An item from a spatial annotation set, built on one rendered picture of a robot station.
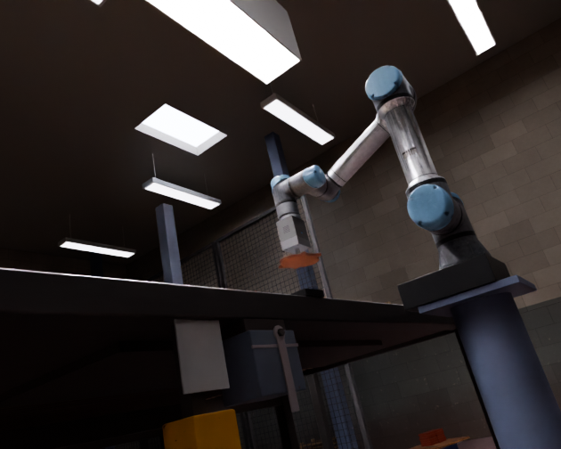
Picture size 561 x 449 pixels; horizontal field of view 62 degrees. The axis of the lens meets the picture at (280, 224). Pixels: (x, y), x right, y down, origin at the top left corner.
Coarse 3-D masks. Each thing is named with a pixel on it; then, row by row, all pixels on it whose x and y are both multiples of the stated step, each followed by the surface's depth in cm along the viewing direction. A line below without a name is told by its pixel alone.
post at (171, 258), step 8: (160, 208) 363; (168, 208) 365; (160, 216) 361; (168, 216) 362; (160, 224) 360; (168, 224) 358; (160, 232) 358; (168, 232) 355; (160, 240) 356; (168, 240) 352; (176, 240) 358; (160, 248) 354; (168, 248) 349; (176, 248) 355; (168, 256) 346; (176, 256) 351; (168, 264) 345; (176, 264) 348; (168, 272) 343; (176, 272) 345; (168, 280) 341; (176, 280) 342
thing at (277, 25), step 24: (144, 0) 266; (168, 0) 286; (192, 0) 311; (240, 0) 290; (264, 0) 326; (192, 24) 298; (216, 24) 326; (264, 24) 307; (288, 24) 345; (216, 48) 311; (240, 48) 342; (264, 48) 362; (288, 48) 324; (264, 72) 357
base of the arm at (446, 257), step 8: (464, 232) 134; (472, 232) 135; (448, 240) 135; (456, 240) 133; (464, 240) 133; (472, 240) 133; (440, 248) 137; (448, 248) 134; (456, 248) 132; (464, 248) 131; (472, 248) 132; (480, 248) 131; (440, 256) 137; (448, 256) 133; (456, 256) 131; (464, 256) 130; (472, 256) 129; (440, 264) 137; (448, 264) 132
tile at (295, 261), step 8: (288, 256) 146; (296, 256) 146; (304, 256) 147; (312, 256) 149; (320, 256) 151; (280, 264) 150; (288, 264) 151; (296, 264) 153; (304, 264) 155; (312, 264) 157
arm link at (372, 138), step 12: (384, 120) 154; (372, 132) 157; (384, 132) 156; (360, 144) 158; (372, 144) 158; (348, 156) 160; (360, 156) 159; (336, 168) 162; (348, 168) 161; (336, 180) 162; (324, 192) 161; (336, 192) 166
